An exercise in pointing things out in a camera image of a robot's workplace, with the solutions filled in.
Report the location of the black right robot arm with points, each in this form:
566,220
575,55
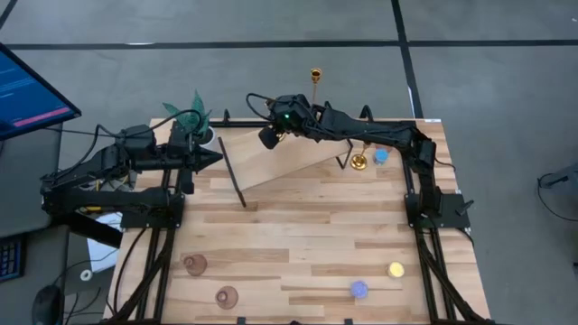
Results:
370,128

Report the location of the white tape roll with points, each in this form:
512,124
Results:
81,275

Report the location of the green plant in white pot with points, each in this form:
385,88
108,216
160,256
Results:
192,117

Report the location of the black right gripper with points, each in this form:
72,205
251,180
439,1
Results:
293,113

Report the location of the black monitor stand foot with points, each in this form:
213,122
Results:
97,232

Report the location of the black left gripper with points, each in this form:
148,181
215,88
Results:
183,158

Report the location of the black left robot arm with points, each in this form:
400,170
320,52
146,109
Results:
113,198

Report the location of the blue candle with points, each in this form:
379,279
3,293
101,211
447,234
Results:
381,156

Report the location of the computer monitor with blue screen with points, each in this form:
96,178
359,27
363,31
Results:
27,95

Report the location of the black computer mouse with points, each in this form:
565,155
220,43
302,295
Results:
46,307

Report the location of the grey desk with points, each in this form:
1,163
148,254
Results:
27,180

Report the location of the wooden shelf with black legs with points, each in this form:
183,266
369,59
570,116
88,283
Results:
271,162

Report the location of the white label sticker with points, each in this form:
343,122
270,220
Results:
432,120

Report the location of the yellow candle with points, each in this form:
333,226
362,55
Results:
396,270

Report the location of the short gold candlestick holder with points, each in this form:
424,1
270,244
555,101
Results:
359,162

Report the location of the white paper sheet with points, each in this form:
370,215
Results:
104,257

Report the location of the purple candle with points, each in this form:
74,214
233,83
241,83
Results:
359,290

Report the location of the dark computer keyboard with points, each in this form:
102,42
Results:
9,259

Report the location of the tall gold candlestick holder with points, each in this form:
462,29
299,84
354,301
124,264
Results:
315,74

